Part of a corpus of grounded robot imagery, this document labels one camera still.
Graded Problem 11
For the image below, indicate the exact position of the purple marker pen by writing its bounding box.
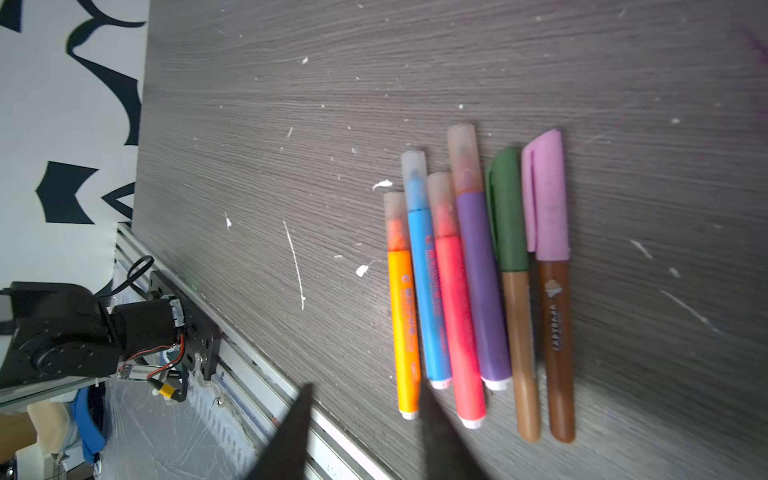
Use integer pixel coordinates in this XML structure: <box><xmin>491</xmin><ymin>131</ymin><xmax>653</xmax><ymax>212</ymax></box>
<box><xmin>447</xmin><ymin>124</ymin><xmax>512</xmax><ymax>391</ymax></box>

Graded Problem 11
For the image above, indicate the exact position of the brown marker pen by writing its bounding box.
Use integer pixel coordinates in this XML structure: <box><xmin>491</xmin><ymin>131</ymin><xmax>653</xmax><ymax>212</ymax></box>
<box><xmin>521</xmin><ymin>129</ymin><xmax>576</xmax><ymax>443</ymax></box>

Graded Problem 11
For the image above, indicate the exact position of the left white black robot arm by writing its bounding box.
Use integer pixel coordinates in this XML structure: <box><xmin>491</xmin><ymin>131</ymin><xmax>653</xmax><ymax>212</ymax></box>
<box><xmin>1</xmin><ymin>282</ymin><xmax>184</xmax><ymax>389</ymax></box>

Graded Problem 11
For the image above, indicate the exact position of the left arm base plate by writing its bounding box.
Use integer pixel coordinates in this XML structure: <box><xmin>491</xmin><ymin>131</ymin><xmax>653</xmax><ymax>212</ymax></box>
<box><xmin>149</xmin><ymin>270</ymin><xmax>222</xmax><ymax>381</ymax></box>

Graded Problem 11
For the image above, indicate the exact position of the red pink marker pen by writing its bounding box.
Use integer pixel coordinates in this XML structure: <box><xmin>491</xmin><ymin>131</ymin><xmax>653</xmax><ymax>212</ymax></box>
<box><xmin>427</xmin><ymin>172</ymin><xmax>486</xmax><ymax>429</ymax></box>

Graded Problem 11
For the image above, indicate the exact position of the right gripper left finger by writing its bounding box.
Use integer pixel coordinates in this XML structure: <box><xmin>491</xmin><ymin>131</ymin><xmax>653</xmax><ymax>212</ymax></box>
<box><xmin>245</xmin><ymin>383</ymin><xmax>314</xmax><ymax>480</ymax></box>

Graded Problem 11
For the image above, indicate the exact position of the aluminium front rail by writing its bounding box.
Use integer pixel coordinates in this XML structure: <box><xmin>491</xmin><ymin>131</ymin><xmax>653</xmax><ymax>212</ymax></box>
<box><xmin>139</xmin><ymin>258</ymin><xmax>395</xmax><ymax>479</ymax></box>

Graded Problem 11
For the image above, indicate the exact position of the orange marker pen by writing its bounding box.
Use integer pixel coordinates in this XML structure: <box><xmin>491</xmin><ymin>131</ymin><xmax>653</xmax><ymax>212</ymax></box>
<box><xmin>384</xmin><ymin>192</ymin><xmax>421</xmax><ymax>420</ymax></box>

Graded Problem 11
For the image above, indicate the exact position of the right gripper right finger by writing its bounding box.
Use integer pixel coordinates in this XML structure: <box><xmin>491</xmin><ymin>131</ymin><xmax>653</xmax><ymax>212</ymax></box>
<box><xmin>419</xmin><ymin>383</ymin><xmax>489</xmax><ymax>479</ymax></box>

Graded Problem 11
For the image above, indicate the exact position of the blue marker pen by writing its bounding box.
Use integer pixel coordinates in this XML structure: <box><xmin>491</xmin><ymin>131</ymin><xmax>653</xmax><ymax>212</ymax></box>
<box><xmin>401</xmin><ymin>150</ymin><xmax>452</xmax><ymax>390</ymax></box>

